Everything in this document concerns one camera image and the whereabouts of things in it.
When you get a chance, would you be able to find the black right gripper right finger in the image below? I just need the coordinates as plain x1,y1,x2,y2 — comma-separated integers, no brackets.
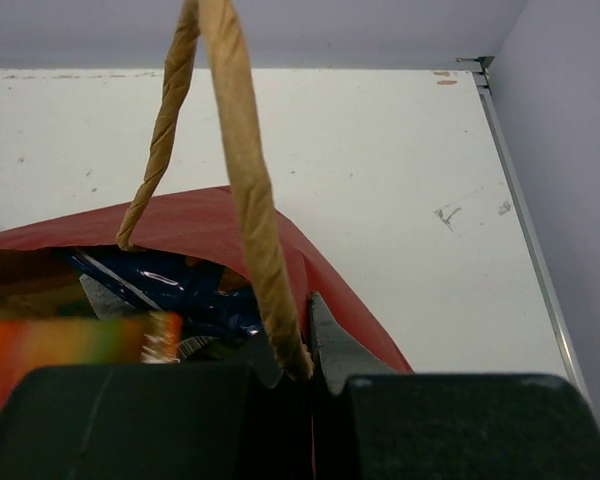
309,294,600,479

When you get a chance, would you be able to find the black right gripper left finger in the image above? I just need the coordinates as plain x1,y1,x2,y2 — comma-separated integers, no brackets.
0,335,313,479

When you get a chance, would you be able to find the dark blue snack bag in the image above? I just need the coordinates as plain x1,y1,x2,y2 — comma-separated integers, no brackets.
59,246,263,361

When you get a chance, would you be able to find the orange snack packet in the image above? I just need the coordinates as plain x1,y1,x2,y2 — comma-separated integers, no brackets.
0,312,182,410

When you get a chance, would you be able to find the red paper bag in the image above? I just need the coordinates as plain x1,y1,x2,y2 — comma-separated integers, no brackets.
0,1,409,380

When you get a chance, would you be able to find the aluminium right table rail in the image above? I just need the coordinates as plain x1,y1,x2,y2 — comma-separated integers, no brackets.
454,54,589,396

